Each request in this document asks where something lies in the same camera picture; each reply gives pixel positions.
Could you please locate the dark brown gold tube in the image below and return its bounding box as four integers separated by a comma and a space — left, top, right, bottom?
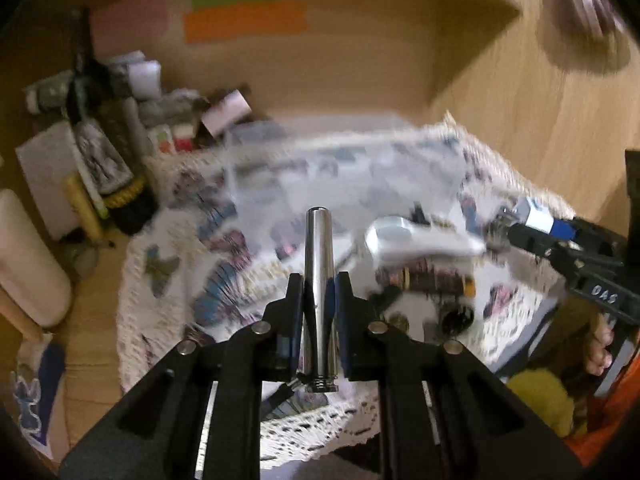
375, 266, 476, 298

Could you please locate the silver metal cylinder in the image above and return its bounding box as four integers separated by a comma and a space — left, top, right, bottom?
299, 207, 337, 393

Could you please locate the white handheld massager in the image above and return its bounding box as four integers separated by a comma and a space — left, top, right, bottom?
364, 216, 486, 262

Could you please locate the person's right hand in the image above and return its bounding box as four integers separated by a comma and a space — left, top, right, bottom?
584, 311, 614, 376

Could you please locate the yellow cloth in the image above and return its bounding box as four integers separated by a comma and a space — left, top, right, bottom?
506, 368, 587, 438

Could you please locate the butterfly print lace tablecloth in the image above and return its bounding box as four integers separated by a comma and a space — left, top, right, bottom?
116, 115, 576, 474

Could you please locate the blue patterned bag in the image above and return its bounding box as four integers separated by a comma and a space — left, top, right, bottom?
10, 334, 70, 465

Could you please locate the brown hanging object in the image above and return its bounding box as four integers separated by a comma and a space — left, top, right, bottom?
537, 0, 631, 76

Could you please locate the clear plastic box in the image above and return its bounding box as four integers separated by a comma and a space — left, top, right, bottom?
224, 115, 466, 254

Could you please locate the white cylindrical container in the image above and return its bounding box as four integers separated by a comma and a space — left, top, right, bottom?
1, 188, 73, 328

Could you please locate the yellow rolled tube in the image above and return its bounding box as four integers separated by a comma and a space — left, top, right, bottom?
63, 172, 104, 244

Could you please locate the wooden shelf board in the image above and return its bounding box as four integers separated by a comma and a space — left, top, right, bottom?
427, 0, 521, 105

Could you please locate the dark wine bottle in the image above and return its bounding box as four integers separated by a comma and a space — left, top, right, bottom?
65, 9, 157, 236

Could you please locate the white paper sheet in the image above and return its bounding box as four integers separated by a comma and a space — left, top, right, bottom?
15, 122, 80, 242

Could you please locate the white purple small box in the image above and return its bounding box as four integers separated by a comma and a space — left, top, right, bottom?
201, 90, 252, 138

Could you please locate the stack of books and papers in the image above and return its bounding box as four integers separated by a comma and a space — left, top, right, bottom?
24, 51, 208, 156

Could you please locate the orange paper strip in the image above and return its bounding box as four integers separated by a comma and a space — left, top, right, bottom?
183, 0, 308, 44

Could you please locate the pink paper sheet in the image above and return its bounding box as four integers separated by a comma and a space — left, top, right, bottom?
90, 0, 170, 58

